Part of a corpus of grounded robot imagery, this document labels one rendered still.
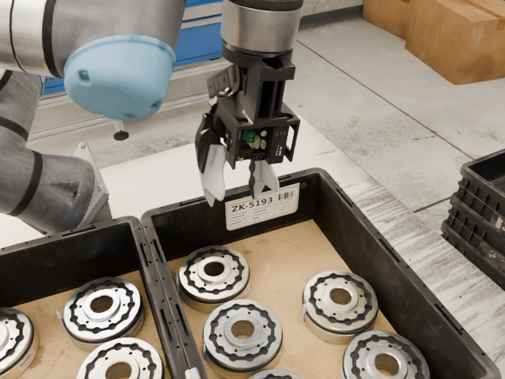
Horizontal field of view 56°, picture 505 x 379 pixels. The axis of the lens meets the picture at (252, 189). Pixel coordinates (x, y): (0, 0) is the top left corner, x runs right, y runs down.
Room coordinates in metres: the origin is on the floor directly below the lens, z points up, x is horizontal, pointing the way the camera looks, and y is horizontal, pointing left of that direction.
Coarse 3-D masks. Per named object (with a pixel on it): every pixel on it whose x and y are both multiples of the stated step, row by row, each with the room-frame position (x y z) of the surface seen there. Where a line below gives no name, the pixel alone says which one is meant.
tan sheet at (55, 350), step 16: (32, 304) 0.42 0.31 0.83; (48, 304) 0.42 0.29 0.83; (64, 304) 0.42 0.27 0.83; (144, 304) 0.42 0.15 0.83; (32, 320) 0.39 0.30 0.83; (48, 320) 0.39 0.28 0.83; (144, 320) 0.39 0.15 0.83; (48, 336) 0.37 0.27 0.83; (64, 336) 0.37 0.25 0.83; (144, 336) 0.37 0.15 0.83; (48, 352) 0.34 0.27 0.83; (64, 352) 0.34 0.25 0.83; (80, 352) 0.34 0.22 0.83; (160, 352) 0.34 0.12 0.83; (32, 368) 0.32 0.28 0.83; (48, 368) 0.32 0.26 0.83; (64, 368) 0.32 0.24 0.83
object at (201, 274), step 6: (210, 258) 0.47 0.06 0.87; (216, 258) 0.47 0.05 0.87; (222, 258) 0.47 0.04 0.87; (204, 264) 0.46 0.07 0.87; (222, 264) 0.46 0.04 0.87; (228, 264) 0.46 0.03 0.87; (198, 270) 0.45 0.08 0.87; (228, 270) 0.45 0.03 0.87; (198, 276) 0.44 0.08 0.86; (204, 276) 0.44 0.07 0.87; (216, 276) 0.44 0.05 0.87; (222, 276) 0.44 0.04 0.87; (228, 276) 0.44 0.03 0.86; (210, 282) 0.43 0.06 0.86; (216, 282) 0.43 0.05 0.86
